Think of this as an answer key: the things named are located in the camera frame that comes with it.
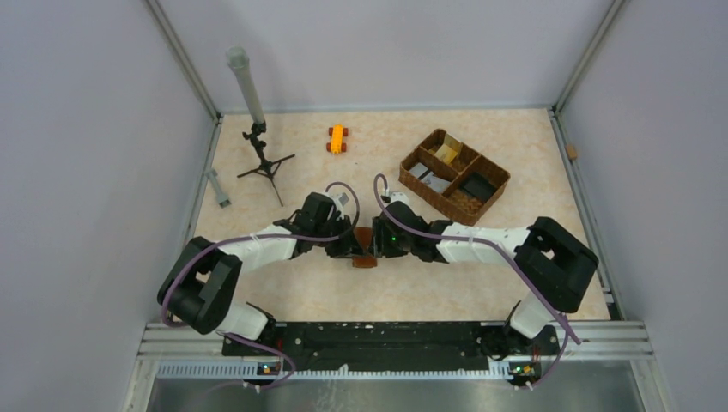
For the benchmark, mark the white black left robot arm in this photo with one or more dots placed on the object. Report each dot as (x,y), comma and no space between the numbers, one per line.
(199,290)

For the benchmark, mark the black tripod with grey tube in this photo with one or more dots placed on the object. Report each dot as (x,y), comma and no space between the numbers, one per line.
(238,62)

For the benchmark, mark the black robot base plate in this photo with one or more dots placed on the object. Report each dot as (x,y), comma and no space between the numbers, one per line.
(404,346)

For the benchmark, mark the small wooden block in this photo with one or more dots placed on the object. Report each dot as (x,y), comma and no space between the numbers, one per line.
(571,152)

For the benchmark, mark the brown leather card holder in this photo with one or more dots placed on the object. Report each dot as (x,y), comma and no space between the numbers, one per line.
(364,259)

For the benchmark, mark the grey metal bracket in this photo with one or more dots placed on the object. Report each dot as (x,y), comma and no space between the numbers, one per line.
(221,197)

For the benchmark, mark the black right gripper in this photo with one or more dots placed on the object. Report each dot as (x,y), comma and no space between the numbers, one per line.
(380,246)

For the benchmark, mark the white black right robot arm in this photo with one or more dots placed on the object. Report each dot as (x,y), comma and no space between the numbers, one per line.
(556,267)

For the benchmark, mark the orange toy car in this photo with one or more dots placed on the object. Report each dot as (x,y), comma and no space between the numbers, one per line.
(337,134)

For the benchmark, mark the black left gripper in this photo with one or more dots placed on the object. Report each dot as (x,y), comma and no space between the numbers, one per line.
(346,248)

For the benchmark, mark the aluminium frame rail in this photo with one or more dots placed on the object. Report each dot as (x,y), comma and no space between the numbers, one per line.
(619,338)

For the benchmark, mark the woven wicker divided basket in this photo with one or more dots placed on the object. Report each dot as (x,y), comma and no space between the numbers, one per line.
(453,203)

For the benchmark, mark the black card in basket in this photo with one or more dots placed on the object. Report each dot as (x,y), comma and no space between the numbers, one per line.
(478,187)

